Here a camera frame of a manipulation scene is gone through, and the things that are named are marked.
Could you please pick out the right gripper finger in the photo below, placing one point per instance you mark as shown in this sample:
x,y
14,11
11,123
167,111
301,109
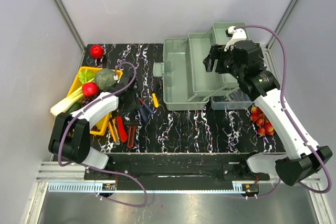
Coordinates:
x,y
209,61
221,67

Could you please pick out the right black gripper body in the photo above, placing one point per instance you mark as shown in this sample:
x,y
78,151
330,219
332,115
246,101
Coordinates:
x,y
234,69

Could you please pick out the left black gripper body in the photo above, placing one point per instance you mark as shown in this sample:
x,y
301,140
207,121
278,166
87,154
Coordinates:
x,y
133,102

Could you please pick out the clear grey plastic toolbox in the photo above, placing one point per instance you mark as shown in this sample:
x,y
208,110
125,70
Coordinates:
x,y
186,84

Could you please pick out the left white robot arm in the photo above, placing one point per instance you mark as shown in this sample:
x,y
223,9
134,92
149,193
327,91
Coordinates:
x,y
70,138

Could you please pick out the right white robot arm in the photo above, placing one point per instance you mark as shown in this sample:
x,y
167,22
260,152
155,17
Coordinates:
x,y
304,156

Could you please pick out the blue screwdriver with red band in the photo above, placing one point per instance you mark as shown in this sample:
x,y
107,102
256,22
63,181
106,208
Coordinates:
x,y
149,110

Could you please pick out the red utility knife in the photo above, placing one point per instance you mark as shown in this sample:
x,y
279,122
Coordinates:
x,y
121,130

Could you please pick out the red radish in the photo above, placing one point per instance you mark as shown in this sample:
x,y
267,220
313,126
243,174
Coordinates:
x,y
90,89

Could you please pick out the yellow plastic tray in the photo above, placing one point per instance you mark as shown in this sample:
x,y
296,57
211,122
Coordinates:
x,y
100,127

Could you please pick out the dark red grape bunch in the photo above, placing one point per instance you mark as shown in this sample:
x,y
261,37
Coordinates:
x,y
86,100

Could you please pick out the green lettuce leaf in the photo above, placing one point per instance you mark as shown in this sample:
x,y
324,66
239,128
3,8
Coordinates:
x,y
86,76

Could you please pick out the white green leek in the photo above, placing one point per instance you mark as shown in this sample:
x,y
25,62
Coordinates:
x,y
75,94

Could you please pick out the red tomato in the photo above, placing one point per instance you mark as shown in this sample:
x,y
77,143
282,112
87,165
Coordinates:
x,y
97,51

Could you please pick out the red cherry bunch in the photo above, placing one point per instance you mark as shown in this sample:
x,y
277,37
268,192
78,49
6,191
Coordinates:
x,y
259,119

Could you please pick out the yellow handled screwdriver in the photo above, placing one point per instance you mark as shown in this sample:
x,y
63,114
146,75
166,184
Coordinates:
x,y
155,100

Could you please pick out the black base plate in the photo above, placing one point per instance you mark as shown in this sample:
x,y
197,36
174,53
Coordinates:
x,y
182,171

